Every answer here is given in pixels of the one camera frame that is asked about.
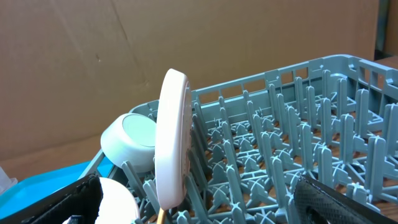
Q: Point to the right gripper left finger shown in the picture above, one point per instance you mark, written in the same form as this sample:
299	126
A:
79	201

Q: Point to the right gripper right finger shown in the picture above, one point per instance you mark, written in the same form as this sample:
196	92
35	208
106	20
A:
317	203

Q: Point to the small pink plate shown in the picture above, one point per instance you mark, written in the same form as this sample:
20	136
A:
118	204

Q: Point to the grey bowl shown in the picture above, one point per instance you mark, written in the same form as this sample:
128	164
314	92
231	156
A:
130	137

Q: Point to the wooden chopstick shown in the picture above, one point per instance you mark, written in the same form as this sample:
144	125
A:
161	216

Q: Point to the large white plate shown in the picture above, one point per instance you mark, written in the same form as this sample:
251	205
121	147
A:
173	139

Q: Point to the grey dishwasher rack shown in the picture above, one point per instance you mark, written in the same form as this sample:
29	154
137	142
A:
333	118

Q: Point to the teal plastic serving tray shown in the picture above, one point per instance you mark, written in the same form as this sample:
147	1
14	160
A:
37	187

